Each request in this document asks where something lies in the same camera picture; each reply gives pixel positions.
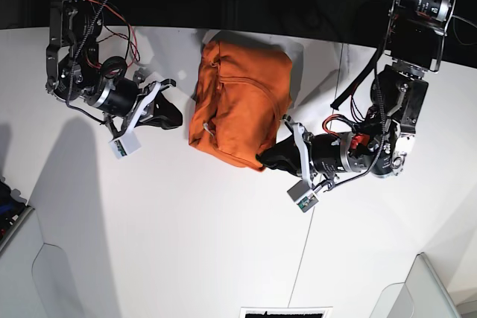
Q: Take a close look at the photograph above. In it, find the grey panel bottom right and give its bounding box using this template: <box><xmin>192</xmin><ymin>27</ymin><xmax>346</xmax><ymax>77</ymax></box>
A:
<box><xmin>370</xmin><ymin>252</ymin><xmax>460</xmax><ymax>318</ymax></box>

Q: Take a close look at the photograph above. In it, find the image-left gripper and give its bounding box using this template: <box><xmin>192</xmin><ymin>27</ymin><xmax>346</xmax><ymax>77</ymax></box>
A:
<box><xmin>83</xmin><ymin>78</ymin><xmax>183</xmax><ymax>138</ymax></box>

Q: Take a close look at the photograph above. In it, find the grey panel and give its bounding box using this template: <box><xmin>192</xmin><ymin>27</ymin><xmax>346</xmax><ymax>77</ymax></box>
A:
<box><xmin>0</xmin><ymin>204</ymin><xmax>72</xmax><ymax>318</ymax></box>
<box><xmin>370</xmin><ymin>252</ymin><xmax>460</xmax><ymax>318</ymax></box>

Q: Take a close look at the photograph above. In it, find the grey panel bottom left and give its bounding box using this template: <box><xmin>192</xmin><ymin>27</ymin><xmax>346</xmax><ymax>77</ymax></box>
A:
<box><xmin>0</xmin><ymin>204</ymin><xmax>72</xmax><ymax>318</ymax></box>

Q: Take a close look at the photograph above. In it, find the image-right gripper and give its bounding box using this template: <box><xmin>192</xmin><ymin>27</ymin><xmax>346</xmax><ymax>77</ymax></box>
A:
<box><xmin>256</xmin><ymin>114</ymin><xmax>376</xmax><ymax>188</ymax></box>

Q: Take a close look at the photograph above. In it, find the orange t-shirt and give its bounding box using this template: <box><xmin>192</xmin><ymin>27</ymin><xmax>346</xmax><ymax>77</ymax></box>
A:
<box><xmin>189</xmin><ymin>40</ymin><xmax>292</xmax><ymax>172</ymax></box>

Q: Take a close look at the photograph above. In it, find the clutter bin left edge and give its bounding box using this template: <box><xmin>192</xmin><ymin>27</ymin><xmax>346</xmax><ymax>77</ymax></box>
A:
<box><xmin>0</xmin><ymin>177</ymin><xmax>27</xmax><ymax>240</ymax></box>

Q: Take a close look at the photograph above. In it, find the white black calibration card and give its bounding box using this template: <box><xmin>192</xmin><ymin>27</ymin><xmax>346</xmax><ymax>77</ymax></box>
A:
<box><xmin>238</xmin><ymin>307</ymin><xmax>333</xmax><ymax>318</ymax></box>

